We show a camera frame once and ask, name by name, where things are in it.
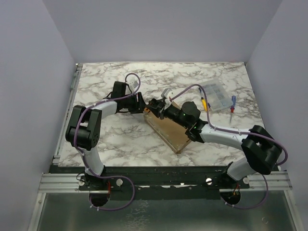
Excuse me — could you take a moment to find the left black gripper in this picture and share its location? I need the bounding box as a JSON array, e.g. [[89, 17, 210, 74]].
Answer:
[[121, 92, 150, 114]]

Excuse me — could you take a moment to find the brown cardboard express box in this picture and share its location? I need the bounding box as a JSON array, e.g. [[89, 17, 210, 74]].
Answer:
[[143, 108, 191, 154]]

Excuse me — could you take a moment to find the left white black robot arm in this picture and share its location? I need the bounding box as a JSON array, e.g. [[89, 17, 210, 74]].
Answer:
[[65, 81, 146, 190]]

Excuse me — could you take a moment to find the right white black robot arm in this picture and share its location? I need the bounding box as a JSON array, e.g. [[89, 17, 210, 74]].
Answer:
[[146, 99, 282, 188]]

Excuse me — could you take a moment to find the clear plastic parts box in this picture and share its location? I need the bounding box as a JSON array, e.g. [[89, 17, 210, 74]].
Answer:
[[200, 79, 232, 112]]

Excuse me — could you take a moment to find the yellow screwdriver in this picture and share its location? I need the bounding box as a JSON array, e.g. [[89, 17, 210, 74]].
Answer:
[[198, 88, 210, 112]]

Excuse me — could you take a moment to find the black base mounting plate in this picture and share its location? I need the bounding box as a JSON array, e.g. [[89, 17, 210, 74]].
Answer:
[[40, 166, 249, 201]]

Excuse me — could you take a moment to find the blue red screwdriver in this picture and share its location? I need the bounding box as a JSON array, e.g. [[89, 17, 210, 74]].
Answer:
[[229, 95, 236, 123]]

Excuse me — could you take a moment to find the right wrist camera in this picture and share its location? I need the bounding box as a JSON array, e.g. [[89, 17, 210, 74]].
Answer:
[[161, 88, 173, 109]]

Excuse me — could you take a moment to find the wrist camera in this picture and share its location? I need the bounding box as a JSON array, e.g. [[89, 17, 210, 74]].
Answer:
[[161, 88, 173, 109], [129, 81, 139, 91]]

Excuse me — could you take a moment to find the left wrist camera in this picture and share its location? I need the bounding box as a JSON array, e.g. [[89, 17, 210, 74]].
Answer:
[[129, 81, 139, 91]]

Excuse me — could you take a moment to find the aluminium frame rail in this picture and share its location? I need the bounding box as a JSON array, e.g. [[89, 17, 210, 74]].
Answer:
[[39, 165, 292, 193]]

